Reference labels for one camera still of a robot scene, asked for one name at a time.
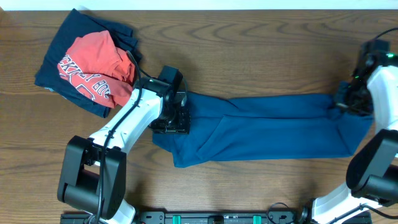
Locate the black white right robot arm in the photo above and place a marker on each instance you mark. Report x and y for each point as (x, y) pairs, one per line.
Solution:
(371, 178)

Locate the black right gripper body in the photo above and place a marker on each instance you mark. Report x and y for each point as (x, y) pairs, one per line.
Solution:
(357, 98)

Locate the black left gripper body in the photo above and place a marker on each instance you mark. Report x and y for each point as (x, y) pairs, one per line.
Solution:
(173, 121)

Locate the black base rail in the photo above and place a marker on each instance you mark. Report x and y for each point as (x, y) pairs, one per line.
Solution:
(205, 218)

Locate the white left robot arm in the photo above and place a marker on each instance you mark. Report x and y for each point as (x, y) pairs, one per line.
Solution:
(93, 175)

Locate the folded navy shirt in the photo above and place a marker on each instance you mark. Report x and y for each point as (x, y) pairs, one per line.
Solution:
(76, 25)

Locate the blue polo shirt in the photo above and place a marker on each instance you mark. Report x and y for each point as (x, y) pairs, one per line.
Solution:
(307, 126)

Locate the folded red printed shirt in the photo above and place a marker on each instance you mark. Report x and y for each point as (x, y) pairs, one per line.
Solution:
(98, 69)

